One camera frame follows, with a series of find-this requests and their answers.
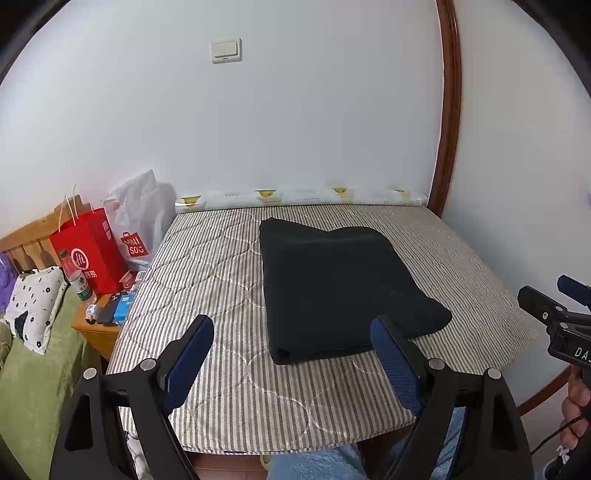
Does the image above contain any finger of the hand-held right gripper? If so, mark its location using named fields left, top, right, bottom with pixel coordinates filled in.
left=556, top=275, right=591, bottom=310
left=517, top=285, right=567, bottom=331

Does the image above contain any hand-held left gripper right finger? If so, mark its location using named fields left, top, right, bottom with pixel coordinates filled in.
left=369, top=315, right=536, bottom=480

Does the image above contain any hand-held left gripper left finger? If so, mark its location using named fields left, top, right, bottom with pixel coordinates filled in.
left=48, top=315, right=215, bottom=480

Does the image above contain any black sweatshirt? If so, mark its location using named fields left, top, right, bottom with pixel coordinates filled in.
left=259, top=217, right=453, bottom=366

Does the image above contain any person's right hand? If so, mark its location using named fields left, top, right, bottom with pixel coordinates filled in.
left=561, top=368, right=591, bottom=451

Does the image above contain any striped quilted mattress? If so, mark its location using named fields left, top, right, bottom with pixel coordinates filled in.
left=105, top=203, right=540, bottom=456

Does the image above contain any blue box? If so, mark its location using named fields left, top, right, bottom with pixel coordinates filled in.
left=113, top=292, right=137, bottom=324

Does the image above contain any wooden nightstand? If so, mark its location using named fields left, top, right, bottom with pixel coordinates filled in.
left=71, top=288, right=135, bottom=361

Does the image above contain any dark phone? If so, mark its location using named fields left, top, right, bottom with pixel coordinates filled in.
left=96, top=293, right=122, bottom=326

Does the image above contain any plastic water bottle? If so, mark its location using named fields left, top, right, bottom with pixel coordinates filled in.
left=58, top=250, right=97, bottom=304

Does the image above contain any red paper bag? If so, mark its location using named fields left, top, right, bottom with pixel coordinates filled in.
left=49, top=184, right=129, bottom=296

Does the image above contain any green bed sheet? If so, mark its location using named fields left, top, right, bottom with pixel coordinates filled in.
left=0, top=288, right=110, bottom=480

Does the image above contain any white flower print pillow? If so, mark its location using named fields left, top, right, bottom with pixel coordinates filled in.
left=4, top=266, right=69, bottom=356

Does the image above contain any white plastic shopping bag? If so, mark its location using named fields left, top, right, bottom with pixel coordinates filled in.
left=102, top=169, right=177, bottom=273

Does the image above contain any wooden headboard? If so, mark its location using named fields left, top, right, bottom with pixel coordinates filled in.
left=0, top=195, right=93, bottom=274

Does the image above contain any purple plush toy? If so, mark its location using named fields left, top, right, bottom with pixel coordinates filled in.
left=0, top=258, right=19, bottom=315

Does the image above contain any black cable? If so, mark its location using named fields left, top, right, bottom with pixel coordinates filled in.
left=530, top=414, right=583, bottom=457

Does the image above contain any brown wooden door frame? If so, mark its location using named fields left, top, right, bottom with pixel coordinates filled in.
left=427, top=0, right=571, bottom=417

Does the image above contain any white light switch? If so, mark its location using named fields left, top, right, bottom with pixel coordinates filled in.
left=211, top=39, right=243, bottom=64

